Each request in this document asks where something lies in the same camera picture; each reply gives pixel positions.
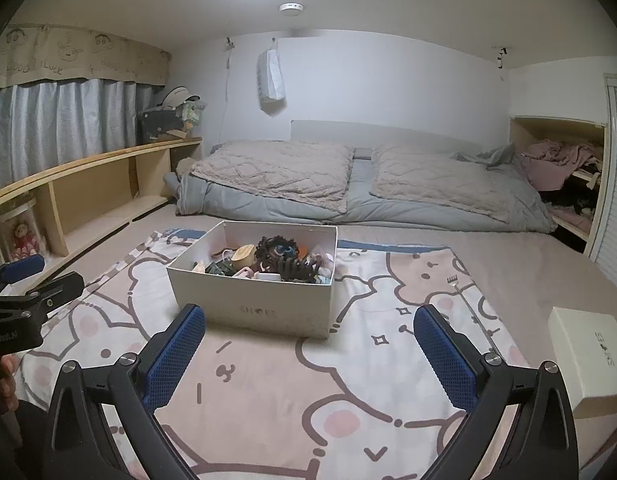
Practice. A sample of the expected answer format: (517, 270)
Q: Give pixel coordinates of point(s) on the white cap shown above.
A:
(178, 96)

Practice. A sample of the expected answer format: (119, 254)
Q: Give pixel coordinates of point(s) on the pile of pink clothes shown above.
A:
(553, 165)

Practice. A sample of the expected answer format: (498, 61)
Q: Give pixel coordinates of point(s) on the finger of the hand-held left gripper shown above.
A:
(53, 295)
(23, 266)

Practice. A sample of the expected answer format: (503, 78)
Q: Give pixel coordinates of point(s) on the person's left hand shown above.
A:
(6, 385)

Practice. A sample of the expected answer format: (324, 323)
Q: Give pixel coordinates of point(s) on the long wooden shelf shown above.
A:
(88, 190)

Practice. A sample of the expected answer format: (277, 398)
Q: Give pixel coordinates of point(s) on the white smoke detector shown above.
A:
(292, 8)

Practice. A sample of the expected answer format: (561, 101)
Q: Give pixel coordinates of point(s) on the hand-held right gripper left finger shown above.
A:
(173, 360)

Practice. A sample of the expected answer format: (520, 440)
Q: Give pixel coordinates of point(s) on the beige cartoon valance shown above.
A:
(73, 55)

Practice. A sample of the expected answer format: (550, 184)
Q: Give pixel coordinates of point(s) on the metal back scratcher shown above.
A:
(451, 281)

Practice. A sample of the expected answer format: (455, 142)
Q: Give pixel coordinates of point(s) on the grey curtain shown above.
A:
(63, 125)

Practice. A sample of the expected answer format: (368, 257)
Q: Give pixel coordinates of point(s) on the white louvered door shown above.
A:
(616, 175)

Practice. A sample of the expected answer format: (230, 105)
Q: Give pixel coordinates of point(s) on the grey duvet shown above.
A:
(258, 205)

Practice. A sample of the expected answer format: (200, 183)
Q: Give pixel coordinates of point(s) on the red dressed doll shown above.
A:
(24, 241)

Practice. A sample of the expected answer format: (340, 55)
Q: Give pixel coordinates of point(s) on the oval wooden case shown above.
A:
(243, 254)

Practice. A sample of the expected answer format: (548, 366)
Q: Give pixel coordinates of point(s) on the wooden wall cubby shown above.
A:
(521, 132)

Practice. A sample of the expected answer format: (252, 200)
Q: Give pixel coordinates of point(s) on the white headboard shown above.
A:
(383, 135)

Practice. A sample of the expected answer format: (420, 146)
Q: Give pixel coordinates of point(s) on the cartoon printed blanket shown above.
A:
(368, 385)

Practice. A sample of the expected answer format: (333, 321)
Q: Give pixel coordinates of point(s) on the white shoe box lid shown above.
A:
(588, 355)

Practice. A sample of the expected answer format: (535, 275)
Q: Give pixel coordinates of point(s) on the pale green plush toy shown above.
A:
(193, 114)

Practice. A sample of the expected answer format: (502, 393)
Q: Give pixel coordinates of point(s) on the pink hair clip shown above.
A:
(243, 272)

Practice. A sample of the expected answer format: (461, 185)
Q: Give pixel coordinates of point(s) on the blue brown knitted scrunchie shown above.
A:
(276, 247)

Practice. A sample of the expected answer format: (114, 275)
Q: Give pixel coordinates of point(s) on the beige quilted blanket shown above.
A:
(433, 175)
(273, 172)

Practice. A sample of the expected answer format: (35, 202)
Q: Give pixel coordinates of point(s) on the grey pillow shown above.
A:
(362, 153)

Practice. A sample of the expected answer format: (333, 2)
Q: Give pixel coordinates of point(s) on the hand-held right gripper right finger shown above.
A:
(446, 360)

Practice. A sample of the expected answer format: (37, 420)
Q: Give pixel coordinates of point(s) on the orange leather tag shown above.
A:
(305, 249)

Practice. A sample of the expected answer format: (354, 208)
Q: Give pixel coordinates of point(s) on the black bag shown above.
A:
(158, 127)

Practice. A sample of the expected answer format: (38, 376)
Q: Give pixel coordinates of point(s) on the white cardboard shoe box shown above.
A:
(238, 305)

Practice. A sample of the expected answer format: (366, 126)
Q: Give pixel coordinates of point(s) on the white paper bag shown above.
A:
(272, 80)

